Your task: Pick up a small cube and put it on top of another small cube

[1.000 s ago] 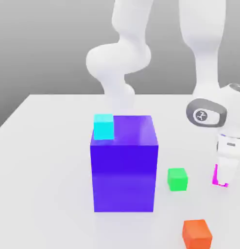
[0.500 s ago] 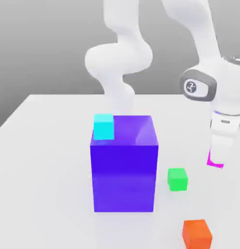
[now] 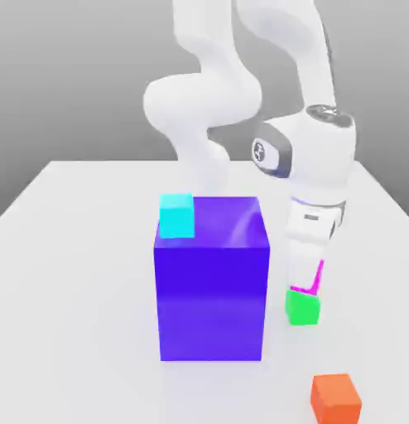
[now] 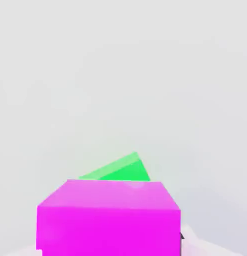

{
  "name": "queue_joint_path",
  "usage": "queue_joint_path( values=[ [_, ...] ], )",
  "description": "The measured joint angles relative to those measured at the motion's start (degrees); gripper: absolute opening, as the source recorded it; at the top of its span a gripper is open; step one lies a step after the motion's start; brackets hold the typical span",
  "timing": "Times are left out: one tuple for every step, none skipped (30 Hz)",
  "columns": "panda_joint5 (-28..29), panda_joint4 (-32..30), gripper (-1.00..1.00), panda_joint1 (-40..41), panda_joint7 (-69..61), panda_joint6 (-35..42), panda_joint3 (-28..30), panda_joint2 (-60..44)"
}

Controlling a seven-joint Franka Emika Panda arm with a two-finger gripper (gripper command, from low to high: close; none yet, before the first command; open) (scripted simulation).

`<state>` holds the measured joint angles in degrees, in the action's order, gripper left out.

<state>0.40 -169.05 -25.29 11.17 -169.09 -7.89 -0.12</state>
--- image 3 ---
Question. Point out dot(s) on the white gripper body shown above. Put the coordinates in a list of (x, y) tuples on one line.
[(307, 228)]

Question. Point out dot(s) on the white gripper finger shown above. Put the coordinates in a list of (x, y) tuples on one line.
[(302, 265)]

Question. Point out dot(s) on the small magenta cube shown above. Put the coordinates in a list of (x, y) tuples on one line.
[(315, 284)]

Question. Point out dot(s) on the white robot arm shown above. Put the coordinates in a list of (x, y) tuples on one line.
[(204, 99)]

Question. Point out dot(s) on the small green cube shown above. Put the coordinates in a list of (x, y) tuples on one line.
[(302, 308)]

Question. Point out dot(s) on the small cyan cube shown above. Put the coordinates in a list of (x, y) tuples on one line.
[(176, 217)]

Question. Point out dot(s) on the small orange cube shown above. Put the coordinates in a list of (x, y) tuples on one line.
[(335, 399)]

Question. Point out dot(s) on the large blue box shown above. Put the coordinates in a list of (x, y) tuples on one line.
[(211, 298)]

